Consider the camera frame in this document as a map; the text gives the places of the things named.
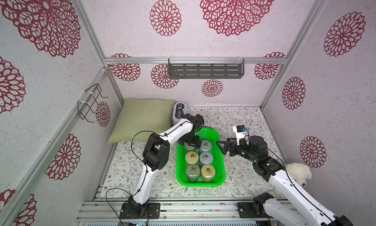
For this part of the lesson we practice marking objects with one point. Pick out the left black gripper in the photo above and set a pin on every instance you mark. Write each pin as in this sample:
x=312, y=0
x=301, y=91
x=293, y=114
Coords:
x=197, y=143

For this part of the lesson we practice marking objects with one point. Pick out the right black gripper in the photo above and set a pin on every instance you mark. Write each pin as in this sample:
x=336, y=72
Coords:
x=232, y=146

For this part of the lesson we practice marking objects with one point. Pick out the grey-green canister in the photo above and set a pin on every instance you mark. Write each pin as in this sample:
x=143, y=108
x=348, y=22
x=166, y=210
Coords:
x=193, y=173
x=189, y=148

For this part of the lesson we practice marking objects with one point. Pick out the blue-grey canister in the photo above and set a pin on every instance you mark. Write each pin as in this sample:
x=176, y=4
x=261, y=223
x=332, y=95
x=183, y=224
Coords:
x=205, y=158
x=206, y=146

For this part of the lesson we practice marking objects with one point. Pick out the beige canister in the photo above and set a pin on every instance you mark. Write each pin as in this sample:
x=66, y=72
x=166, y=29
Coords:
x=191, y=157
x=207, y=173

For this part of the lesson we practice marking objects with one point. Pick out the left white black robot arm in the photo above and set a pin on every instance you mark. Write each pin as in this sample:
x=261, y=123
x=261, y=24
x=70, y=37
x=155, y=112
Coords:
x=156, y=152

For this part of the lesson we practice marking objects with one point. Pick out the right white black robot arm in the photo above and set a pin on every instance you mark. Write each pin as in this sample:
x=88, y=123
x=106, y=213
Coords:
x=309, y=212

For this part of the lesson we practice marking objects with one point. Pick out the green plastic basket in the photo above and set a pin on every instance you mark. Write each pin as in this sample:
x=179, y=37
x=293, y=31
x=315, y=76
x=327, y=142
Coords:
x=218, y=163

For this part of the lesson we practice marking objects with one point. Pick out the white digital clock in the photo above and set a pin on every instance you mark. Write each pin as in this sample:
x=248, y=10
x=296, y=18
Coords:
x=179, y=110

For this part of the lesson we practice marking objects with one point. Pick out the green pillow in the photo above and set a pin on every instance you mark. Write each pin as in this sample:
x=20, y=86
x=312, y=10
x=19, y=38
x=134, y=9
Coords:
x=139, y=116

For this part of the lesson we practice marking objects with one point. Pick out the white plush dog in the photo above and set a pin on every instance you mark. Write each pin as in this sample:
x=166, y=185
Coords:
x=298, y=172

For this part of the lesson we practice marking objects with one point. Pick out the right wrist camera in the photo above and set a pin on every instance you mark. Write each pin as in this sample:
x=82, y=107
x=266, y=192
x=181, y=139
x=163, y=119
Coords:
x=240, y=132

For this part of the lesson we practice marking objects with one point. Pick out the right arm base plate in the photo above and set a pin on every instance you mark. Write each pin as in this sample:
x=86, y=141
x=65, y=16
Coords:
x=250, y=210

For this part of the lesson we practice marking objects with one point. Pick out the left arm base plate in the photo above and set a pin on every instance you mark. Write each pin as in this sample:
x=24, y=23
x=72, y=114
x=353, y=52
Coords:
x=137, y=211

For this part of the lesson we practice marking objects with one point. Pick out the grey wall shelf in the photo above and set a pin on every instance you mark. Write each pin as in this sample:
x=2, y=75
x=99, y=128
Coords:
x=192, y=70

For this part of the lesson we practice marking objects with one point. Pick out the black wire wall rack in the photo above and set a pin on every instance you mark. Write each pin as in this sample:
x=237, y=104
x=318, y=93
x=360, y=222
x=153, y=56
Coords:
x=85, y=106

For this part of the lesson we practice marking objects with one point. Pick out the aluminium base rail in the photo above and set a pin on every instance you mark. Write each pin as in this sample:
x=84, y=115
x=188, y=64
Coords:
x=171, y=209

